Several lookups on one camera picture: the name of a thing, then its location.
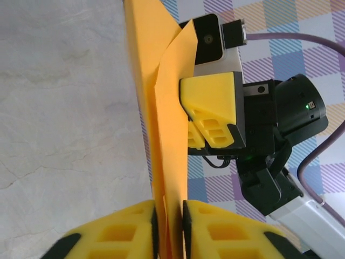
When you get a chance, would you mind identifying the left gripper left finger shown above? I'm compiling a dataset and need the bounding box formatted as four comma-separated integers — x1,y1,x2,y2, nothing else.
45,199,160,259

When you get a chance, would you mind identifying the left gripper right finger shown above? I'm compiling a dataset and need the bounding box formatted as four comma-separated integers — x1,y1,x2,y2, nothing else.
182,199,304,259

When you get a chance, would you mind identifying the orange cloth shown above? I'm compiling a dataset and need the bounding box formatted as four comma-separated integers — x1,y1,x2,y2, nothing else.
123,0,199,259

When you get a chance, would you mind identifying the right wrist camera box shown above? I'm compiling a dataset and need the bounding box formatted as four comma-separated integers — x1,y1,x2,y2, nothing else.
192,13,246,81

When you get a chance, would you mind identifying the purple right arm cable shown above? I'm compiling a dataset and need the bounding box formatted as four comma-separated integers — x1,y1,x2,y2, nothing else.
245,32,345,227

